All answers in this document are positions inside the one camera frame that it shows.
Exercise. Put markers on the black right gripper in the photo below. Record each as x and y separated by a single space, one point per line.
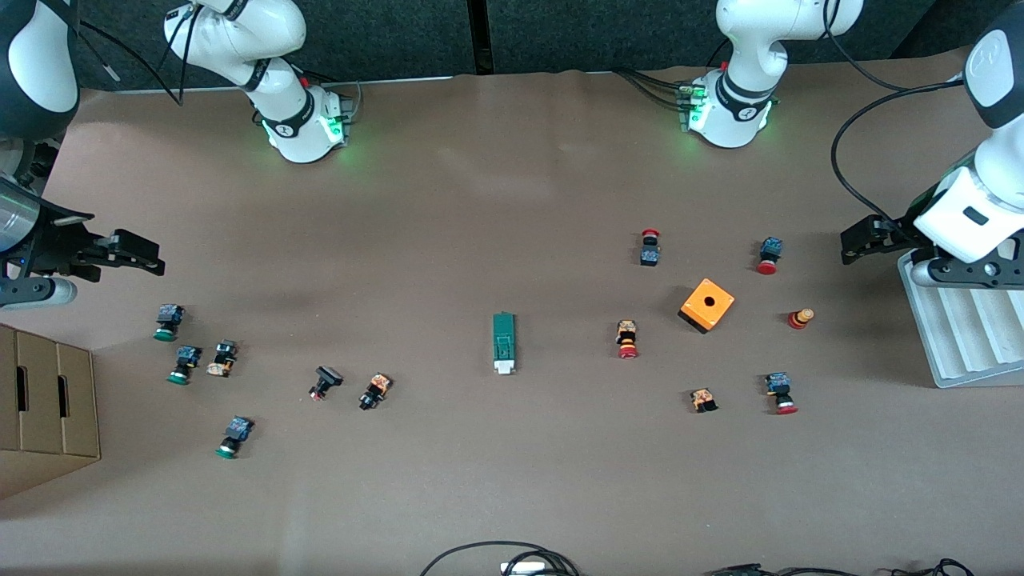
54 239

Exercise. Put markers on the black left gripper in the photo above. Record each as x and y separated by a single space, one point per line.
897 232

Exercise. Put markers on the green circuit board module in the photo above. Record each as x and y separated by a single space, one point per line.
503 344

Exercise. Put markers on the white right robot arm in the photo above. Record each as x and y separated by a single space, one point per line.
280 128

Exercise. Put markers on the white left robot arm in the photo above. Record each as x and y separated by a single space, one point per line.
744 32

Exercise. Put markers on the green pushbutton with blue block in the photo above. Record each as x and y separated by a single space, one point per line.
168 322
184 364
234 437

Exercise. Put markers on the red mushroom button blue block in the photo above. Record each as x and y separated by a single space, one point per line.
770 256
780 393

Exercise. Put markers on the red yellow button head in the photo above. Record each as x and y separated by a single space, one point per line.
800 318

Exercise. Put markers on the black pushbutton with white-orange block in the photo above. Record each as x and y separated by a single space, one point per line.
222 358

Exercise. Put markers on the light grey ribbed tray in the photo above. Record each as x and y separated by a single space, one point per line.
968 344

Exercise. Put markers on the brown cardboard box with slots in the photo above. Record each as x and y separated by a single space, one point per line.
40 400

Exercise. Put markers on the small red pushbutton blue block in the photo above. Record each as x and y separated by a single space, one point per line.
650 248

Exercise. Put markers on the black square pushbutton red tip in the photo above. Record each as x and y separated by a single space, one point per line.
325 382

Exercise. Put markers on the orange contact block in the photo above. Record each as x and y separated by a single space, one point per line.
704 399

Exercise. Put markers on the red mushroom button orange block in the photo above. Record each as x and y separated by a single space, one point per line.
627 338

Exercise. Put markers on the black pushbutton with orange block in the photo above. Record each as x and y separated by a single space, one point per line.
374 391

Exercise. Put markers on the orange button enclosure box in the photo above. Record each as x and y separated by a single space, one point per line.
706 306

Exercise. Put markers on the black vertical post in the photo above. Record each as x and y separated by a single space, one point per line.
478 32

